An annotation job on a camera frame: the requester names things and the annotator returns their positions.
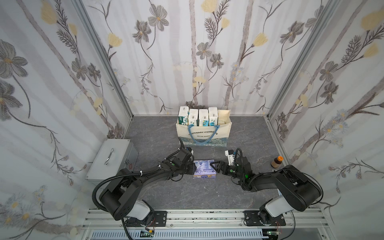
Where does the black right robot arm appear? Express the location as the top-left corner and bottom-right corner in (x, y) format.
(210, 148), (324, 226)

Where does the silver metal case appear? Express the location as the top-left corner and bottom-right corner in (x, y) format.
(86, 139), (138, 186)

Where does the green white tissue pack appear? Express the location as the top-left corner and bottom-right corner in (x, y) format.
(178, 106), (189, 126)
(199, 109), (209, 127)

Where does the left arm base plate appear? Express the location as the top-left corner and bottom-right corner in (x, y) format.
(125, 211), (168, 228)

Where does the purple tissue pack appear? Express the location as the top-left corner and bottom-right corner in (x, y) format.
(193, 160), (217, 179)

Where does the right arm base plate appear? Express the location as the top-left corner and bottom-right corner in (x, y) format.
(244, 210), (286, 227)

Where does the green white tissue pack front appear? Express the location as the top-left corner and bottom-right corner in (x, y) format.
(199, 109), (209, 127)

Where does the aluminium frame rail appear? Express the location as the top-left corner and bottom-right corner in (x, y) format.
(78, 208), (335, 240)

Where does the cartoon elephant tissue pack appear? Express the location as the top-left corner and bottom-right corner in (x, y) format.
(208, 107), (219, 126)

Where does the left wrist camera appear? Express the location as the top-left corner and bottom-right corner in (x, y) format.
(185, 147), (194, 155)

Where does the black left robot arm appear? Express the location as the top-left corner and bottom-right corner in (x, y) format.
(92, 138), (197, 240)

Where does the brown bottle orange cap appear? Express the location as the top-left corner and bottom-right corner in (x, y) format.
(271, 156), (284, 169)

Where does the cream canvas tote bag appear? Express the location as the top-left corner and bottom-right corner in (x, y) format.
(176, 110), (232, 147)

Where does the green white tissue pack back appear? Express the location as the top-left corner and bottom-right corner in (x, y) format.
(178, 106), (189, 126)

